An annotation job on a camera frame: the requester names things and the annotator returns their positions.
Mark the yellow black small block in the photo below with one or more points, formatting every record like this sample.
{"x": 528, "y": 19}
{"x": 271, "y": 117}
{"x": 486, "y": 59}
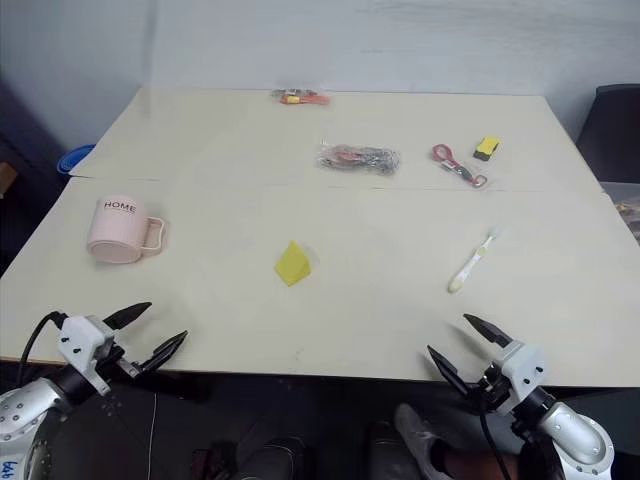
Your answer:
{"x": 486, "y": 148}

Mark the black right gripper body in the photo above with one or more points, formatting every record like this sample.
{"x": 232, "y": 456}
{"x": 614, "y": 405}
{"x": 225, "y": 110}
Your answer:
{"x": 487, "y": 388}

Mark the orange yellow small tool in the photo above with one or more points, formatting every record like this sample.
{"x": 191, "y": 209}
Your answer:
{"x": 299, "y": 96}

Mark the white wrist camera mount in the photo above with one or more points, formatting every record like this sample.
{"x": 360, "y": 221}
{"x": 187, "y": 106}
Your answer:
{"x": 522, "y": 367}
{"x": 82, "y": 339}

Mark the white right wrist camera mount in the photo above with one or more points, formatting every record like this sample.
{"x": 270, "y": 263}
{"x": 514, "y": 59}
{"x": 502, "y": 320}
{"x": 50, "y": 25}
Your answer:
{"x": 522, "y": 367}

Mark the pink HOME mug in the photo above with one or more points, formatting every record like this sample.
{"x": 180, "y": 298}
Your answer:
{"x": 120, "y": 230}

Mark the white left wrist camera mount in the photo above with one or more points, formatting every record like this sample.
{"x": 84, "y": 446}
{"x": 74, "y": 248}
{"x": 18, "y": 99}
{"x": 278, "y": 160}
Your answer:
{"x": 82, "y": 339}

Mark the white yellow toothbrush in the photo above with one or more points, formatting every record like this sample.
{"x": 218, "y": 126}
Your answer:
{"x": 472, "y": 262}

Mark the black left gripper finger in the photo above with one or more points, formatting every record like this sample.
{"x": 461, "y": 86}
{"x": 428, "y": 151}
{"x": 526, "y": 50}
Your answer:
{"x": 127, "y": 313}
{"x": 167, "y": 349}

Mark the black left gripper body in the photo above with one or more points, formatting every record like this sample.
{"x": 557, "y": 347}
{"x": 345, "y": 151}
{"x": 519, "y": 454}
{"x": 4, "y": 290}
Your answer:
{"x": 117, "y": 363}

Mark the black chair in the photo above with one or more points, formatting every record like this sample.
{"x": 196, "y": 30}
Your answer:
{"x": 607, "y": 135}

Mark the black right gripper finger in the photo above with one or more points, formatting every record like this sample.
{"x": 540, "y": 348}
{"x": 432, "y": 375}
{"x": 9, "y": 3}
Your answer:
{"x": 487, "y": 330}
{"x": 447, "y": 371}

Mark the yellow wedge sponge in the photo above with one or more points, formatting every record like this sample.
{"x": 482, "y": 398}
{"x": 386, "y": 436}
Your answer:
{"x": 292, "y": 265}

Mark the blue round bin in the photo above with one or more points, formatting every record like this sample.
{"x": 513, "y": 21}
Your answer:
{"x": 74, "y": 157}

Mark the grey shoe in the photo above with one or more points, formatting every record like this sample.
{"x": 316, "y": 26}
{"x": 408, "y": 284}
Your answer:
{"x": 425, "y": 440}

